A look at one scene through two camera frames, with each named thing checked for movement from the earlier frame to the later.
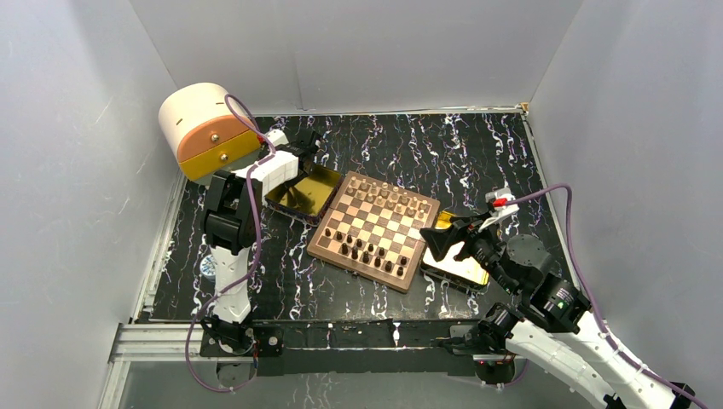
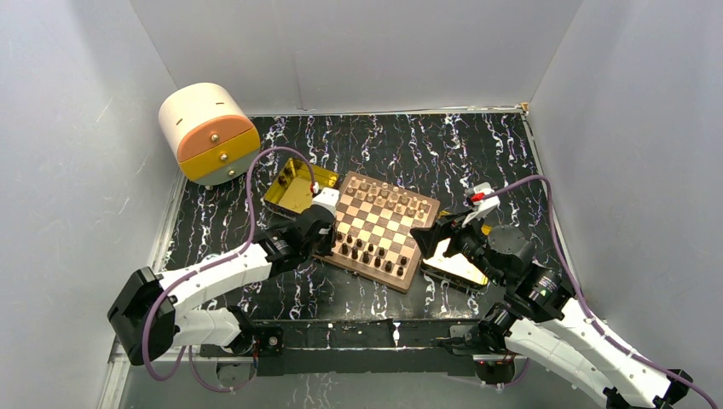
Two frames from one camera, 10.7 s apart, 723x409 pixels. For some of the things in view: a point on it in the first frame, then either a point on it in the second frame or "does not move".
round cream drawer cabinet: (205, 136) does not move
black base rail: (340, 348) does not move
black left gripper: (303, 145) → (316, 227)
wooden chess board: (376, 231) does not move
